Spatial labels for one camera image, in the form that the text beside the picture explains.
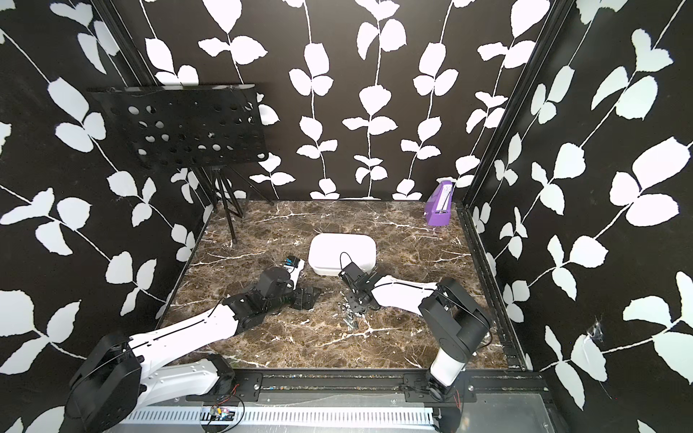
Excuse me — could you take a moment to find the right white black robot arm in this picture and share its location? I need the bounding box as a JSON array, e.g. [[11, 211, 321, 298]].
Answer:
[[339, 263, 493, 402]]

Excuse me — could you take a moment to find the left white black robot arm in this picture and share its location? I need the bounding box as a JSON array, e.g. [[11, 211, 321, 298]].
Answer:
[[64, 266, 322, 432]]

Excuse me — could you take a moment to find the large knurled chrome socket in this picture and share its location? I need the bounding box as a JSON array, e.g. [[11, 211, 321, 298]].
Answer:
[[344, 318, 358, 331]]

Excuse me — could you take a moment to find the white plastic storage box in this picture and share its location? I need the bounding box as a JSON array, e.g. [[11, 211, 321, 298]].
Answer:
[[308, 233, 377, 276]]

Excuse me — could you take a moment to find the purple box with white card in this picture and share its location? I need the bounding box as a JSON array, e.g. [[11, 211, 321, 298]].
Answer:
[[424, 180, 455, 227]]

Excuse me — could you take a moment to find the black perforated music stand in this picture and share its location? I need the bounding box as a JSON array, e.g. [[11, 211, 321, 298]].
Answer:
[[91, 84, 269, 222]]

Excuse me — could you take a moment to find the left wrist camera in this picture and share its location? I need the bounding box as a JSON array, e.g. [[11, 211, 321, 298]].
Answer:
[[283, 255, 305, 289]]

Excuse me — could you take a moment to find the white perforated cable duct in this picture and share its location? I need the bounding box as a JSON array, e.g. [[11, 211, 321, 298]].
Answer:
[[121, 406, 436, 429]]

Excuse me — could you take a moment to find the black mounting rail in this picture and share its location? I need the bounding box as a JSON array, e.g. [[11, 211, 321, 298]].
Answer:
[[197, 368, 552, 406]]

